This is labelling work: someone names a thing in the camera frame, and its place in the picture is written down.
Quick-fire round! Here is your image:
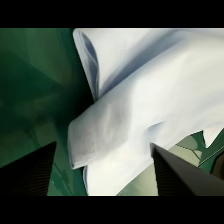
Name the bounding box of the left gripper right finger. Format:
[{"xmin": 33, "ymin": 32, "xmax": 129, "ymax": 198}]
[{"xmin": 150, "ymin": 142, "xmax": 224, "ymax": 197}]

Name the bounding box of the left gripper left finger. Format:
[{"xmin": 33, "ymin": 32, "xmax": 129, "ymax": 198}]
[{"xmin": 0, "ymin": 141, "xmax": 57, "ymax": 197}]

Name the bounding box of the white shirt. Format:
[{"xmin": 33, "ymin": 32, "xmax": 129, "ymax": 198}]
[{"xmin": 67, "ymin": 27, "xmax": 224, "ymax": 197}]

